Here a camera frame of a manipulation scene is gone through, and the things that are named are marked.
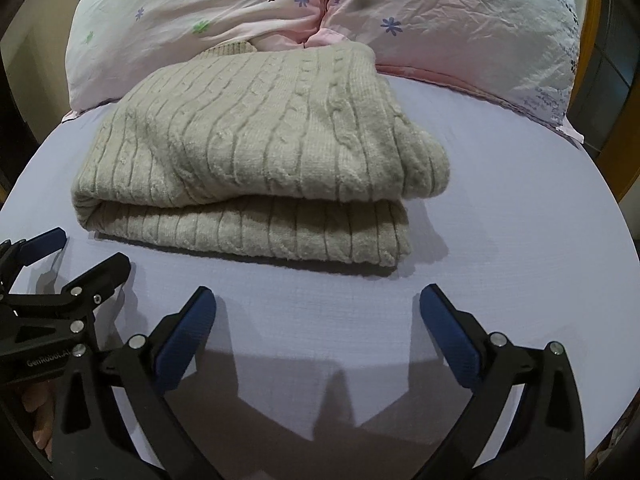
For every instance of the person's left hand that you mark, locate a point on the person's left hand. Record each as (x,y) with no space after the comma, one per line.
(39,407)

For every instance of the pink flower print pillow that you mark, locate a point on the pink flower print pillow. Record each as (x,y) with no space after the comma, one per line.
(460,30)

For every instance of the wooden bed frame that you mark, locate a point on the wooden bed frame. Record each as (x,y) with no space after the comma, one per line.
(605,125)

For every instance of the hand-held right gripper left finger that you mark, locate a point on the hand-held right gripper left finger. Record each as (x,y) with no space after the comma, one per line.
(186,341)

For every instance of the lavender bed sheet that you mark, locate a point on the lavender bed sheet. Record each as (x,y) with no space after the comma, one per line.
(500,240)

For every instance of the floral tree print pillow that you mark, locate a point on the floral tree print pillow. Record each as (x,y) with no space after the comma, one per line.
(190,15)

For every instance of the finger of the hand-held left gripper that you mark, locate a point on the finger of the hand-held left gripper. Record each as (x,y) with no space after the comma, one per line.
(102,272)
(44,243)

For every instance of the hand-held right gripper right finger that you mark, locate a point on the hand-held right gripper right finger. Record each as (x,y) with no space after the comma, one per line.
(450,341)

